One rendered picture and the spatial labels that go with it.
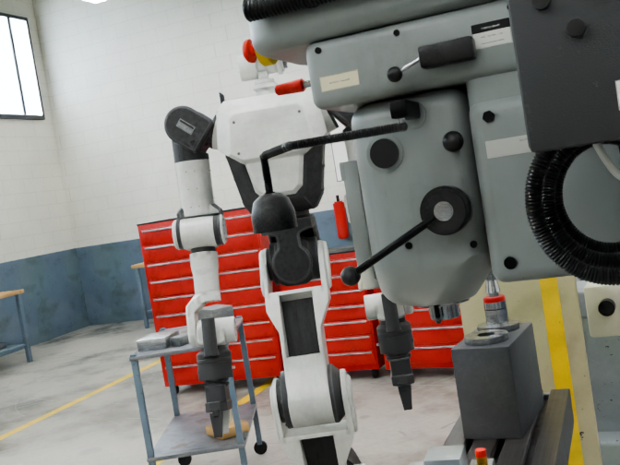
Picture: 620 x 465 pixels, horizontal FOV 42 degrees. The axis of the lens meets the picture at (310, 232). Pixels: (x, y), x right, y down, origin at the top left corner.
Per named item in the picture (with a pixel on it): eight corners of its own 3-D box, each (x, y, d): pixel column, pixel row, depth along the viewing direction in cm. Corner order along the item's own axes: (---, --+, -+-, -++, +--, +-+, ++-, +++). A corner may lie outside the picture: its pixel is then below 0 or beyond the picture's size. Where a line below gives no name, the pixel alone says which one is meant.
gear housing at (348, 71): (311, 111, 121) (300, 43, 121) (359, 115, 144) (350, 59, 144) (542, 65, 109) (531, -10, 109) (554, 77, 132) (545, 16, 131)
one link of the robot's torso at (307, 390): (284, 432, 208) (264, 256, 221) (352, 422, 206) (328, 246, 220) (275, 428, 193) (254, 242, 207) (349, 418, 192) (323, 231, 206)
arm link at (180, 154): (181, 164, 220) (173, 113, 220) (213, 160, 219) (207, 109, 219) (171, 162, 208) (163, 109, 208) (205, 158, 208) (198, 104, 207)
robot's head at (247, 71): (244, 91, 212) (239, 57, 211) (283, 85, 211) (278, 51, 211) (241, 89, 205) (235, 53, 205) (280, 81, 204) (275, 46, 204)
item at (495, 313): (489, 327, 174) (485, 304, 173) (484, 323, 178) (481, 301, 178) (510, 323, 174) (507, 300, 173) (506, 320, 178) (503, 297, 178)
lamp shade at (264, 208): (249, 233, 134) (243, 196, 134) (292, 226, 136) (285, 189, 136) (258, 233, 127) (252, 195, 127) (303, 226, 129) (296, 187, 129)
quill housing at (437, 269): (370, 316, 124) (337, 107, 122) (402, 292, 143) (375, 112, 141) (496, 304, 117) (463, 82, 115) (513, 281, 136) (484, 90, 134)
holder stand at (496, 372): (463, 439, 166) (448, 342, 165) (491, 406, 185) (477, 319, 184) (522, 439, 160) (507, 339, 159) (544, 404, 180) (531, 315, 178)
